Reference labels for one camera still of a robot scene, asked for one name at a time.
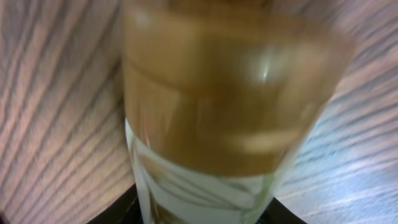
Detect white green tube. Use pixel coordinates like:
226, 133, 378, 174
121, 1, 353, 224

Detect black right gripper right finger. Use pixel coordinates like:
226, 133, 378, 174
256, 197, 307, 224

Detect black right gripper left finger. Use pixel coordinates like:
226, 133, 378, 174
87, 184, 143, 224

